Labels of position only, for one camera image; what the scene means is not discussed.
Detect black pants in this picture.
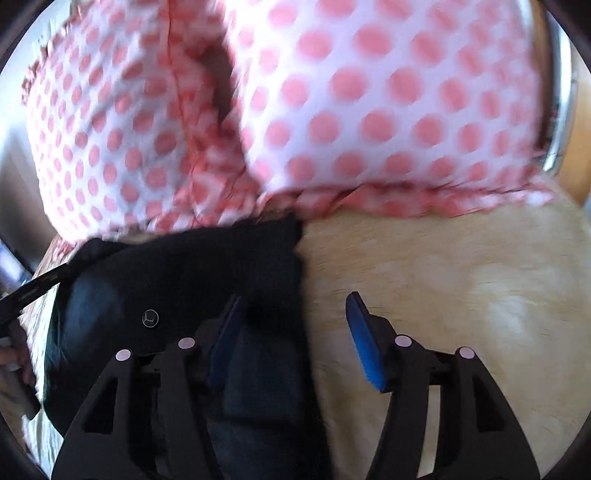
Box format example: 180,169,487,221
43,217,334,479

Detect person's left hand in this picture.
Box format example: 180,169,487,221
0,320,36,387

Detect yellow orange bed sheet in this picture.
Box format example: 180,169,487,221
18,170,591,480

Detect polka dot pillow left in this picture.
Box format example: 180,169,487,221
23,1,259,245

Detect polka dot pillow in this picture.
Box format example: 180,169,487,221
187,1,552,224
23,1,259,245

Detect polka dot pillow right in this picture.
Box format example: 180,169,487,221
187,1,552,224

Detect wooden door frame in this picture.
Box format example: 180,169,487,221
530,0,591,204

